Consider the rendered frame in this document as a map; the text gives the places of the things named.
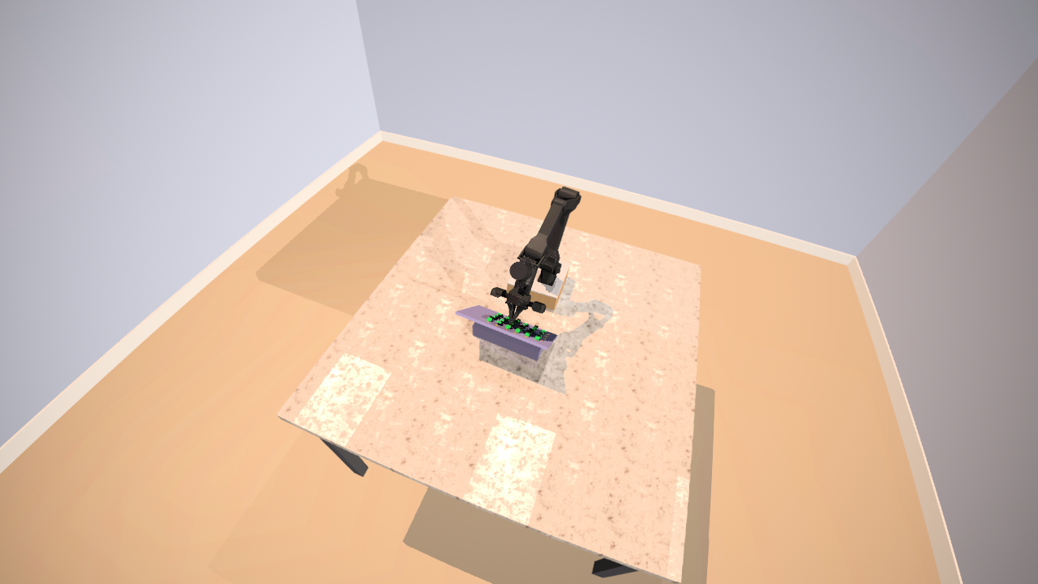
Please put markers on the purple switch panel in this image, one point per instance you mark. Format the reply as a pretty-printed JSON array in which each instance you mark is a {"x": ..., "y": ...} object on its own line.
[{"x": 519, "y": 337}]

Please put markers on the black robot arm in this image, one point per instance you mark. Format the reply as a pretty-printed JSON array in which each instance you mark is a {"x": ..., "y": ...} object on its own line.
[{"x": 542, "y": 251}]

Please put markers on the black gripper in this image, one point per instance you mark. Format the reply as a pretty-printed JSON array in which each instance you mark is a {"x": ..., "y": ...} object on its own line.
[{"x": 536, "y": 306}]

